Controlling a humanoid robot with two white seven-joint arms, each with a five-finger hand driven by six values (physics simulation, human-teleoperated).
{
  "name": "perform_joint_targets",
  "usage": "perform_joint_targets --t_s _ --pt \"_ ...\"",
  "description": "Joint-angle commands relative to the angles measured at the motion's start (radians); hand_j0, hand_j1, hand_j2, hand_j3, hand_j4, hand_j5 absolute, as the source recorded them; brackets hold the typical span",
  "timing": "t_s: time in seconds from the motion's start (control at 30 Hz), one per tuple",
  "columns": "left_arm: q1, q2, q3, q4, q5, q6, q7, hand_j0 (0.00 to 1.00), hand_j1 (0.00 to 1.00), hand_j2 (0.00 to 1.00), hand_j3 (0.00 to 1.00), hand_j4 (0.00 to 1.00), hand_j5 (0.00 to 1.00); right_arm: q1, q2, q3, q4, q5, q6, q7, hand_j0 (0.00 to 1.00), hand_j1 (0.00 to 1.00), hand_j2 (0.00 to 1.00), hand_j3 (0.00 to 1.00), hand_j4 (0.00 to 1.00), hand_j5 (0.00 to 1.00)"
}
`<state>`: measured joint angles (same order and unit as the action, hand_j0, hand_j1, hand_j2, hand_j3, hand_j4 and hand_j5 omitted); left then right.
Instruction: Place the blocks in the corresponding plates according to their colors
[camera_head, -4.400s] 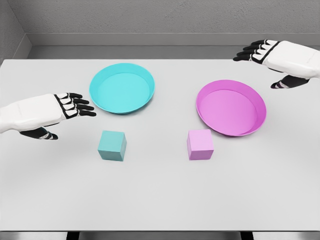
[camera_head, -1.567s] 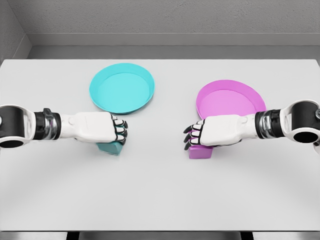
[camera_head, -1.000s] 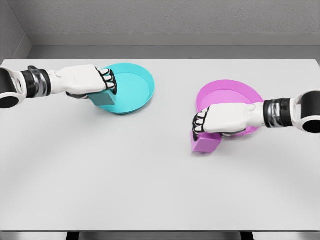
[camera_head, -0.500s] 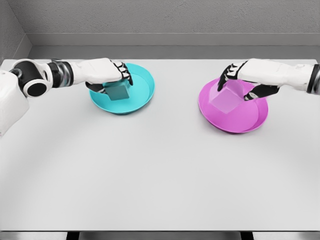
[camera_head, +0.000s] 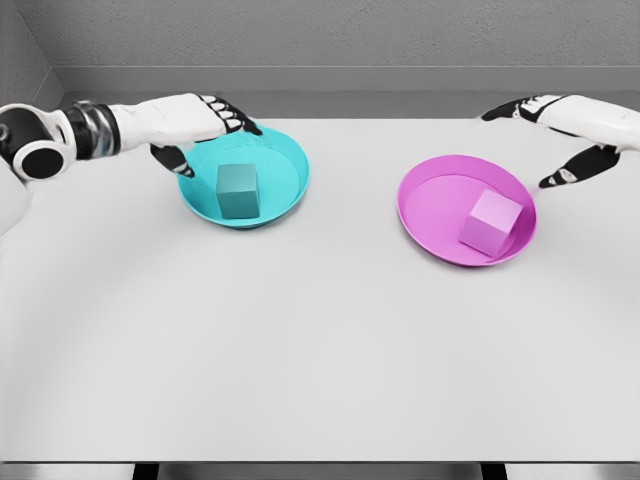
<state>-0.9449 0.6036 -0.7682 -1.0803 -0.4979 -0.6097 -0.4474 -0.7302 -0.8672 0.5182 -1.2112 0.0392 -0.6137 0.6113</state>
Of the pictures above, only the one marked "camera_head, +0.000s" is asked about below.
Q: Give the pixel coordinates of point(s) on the cyan plate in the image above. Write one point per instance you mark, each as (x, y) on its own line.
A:
(280, 165)

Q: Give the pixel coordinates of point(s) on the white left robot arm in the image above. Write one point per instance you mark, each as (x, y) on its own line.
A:
(75, 131)

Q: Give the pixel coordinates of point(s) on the pink block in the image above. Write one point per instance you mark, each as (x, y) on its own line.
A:
(487, 225)

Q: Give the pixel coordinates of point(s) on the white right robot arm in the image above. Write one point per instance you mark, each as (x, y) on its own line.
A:
(631, 131)

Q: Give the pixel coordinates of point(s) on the teal block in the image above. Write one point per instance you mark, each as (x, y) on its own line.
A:
(237, 192)

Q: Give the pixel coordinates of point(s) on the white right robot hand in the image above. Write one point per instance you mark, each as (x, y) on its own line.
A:
(575, 114)

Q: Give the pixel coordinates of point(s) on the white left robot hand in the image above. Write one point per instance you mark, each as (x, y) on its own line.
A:
(192, 120)

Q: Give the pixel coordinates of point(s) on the magenta plate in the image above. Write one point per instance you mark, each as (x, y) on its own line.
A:
(440, 200)

